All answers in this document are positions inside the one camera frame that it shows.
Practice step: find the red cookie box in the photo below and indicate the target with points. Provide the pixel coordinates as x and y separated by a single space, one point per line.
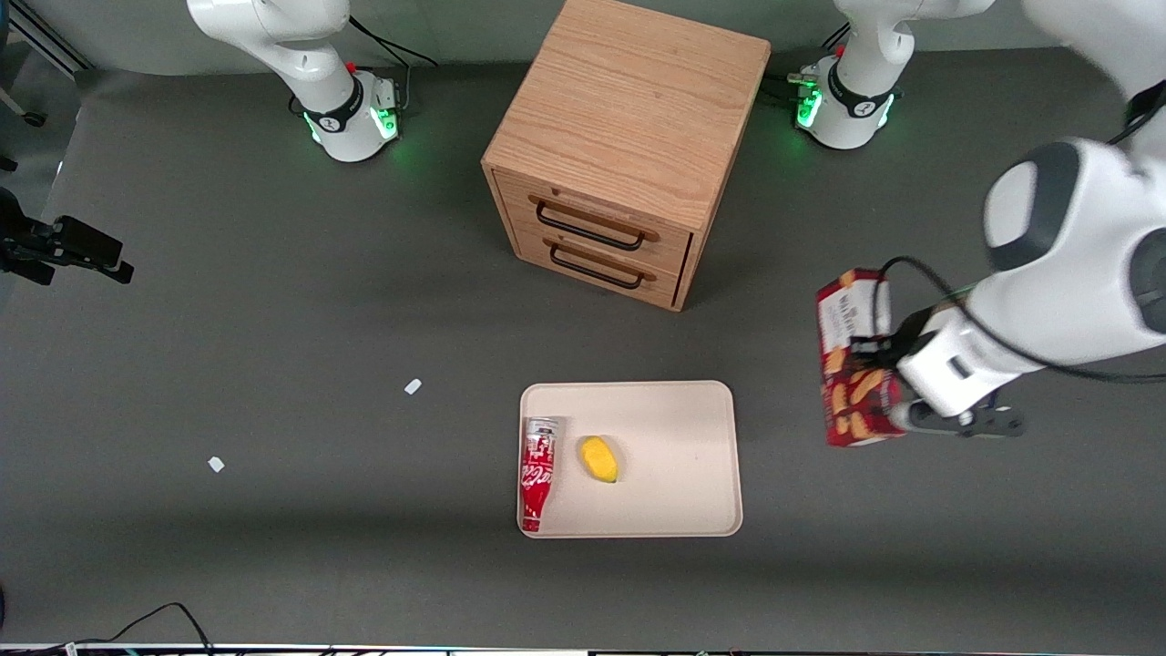
843 405

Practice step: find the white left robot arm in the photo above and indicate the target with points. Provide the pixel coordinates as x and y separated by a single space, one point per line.
1075 273

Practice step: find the beige plastic tray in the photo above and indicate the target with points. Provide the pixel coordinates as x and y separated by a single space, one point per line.
679 456

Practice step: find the yellow lemon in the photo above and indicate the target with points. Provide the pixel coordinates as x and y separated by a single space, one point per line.
598 458

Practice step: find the wooden drawer cabinet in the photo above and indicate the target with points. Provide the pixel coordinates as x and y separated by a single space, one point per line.
629 100

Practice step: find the red cola can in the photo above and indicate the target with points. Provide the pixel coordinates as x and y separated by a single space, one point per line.
536 474

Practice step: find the aluminium frame rail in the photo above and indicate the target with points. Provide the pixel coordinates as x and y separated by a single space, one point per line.
46 41

